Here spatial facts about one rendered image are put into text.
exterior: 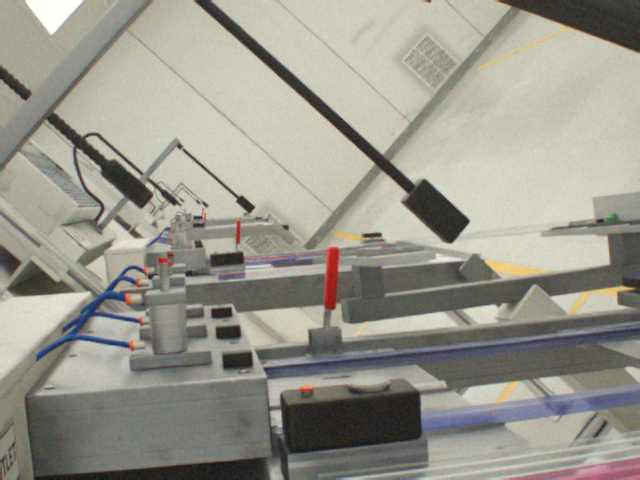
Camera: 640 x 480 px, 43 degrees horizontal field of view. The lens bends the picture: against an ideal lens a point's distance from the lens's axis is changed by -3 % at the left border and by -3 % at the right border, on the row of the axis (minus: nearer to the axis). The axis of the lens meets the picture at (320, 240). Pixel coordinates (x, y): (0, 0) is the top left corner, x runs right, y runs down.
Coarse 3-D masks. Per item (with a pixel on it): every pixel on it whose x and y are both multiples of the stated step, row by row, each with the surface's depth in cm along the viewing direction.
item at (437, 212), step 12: (420, 180) 57; (420, 192) 57; (432, 192) 57; (408, 204) 56; (420, 204) 57; (432, 204) 57; (444, 204) 57; (420, 216) 57; (432, 216) 57; (444, 216) 57; (456, 216) 57; (432, 228) 57; (444, 228) 57; (456, 228) 57; (444, 240) 57
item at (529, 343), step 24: (528, 336) 79; (552, 336) 78; (576, 336) 79; (600, 336) 79; (624, 336) 79; (312, 360) 75; (336, 360) 75; (360, 360) 75; (384, 360) 76; (408, 360) 76; (432, 360) 76
